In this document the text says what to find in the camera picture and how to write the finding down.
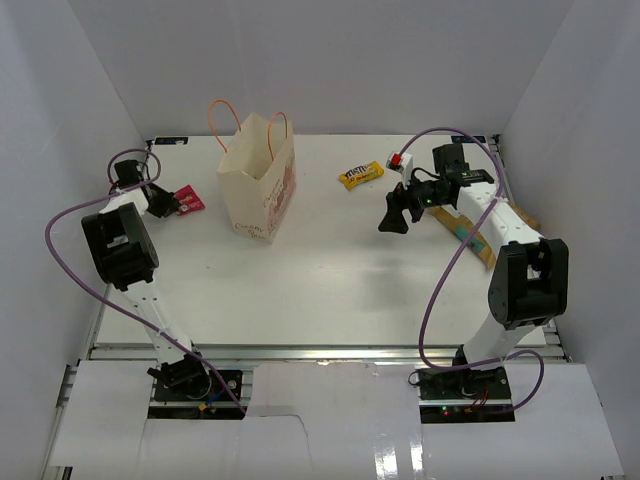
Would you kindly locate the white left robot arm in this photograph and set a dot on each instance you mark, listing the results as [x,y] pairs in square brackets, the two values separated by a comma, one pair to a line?
[125,258]

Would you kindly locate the cream paper bag orange handles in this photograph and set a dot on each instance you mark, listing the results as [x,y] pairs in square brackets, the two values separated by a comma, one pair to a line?
[257,172]

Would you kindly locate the aluminium front rail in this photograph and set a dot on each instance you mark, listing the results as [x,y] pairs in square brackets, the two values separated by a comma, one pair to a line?
[250,354]

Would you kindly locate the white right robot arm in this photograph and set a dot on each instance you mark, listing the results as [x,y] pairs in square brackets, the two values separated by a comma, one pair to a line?
[529,282]

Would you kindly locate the large brown paper snack pouch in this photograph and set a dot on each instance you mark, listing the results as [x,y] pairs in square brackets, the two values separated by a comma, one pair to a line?
[460,226]

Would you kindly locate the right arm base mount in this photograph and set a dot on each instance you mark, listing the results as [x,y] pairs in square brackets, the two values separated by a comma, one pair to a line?
[463,397]

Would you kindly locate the blue label sticker right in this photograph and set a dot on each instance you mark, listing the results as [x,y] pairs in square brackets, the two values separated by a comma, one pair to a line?
[463,139]

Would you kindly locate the blue label sticker left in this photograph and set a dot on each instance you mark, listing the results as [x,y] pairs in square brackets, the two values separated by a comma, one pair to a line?
[171,140]

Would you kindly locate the yellow M&M's candy pack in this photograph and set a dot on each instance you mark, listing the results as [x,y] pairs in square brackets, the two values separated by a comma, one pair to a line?
[361,174]

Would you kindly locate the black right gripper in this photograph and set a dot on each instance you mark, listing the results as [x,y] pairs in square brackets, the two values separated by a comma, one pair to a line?
[397,201]

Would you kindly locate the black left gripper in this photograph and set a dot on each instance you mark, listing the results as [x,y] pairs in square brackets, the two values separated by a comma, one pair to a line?
[165,209]

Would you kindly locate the pink snack packet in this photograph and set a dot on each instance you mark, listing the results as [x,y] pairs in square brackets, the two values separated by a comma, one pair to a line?
[188,201]

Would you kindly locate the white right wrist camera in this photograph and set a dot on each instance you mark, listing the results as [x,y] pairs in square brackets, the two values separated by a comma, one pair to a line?
[401,164]

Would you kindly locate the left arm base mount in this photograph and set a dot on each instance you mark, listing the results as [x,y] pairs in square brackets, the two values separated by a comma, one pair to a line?
[188,390]

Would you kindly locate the blue label sticker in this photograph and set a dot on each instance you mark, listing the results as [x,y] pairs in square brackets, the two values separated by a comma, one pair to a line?
[463,139]
[171,140]

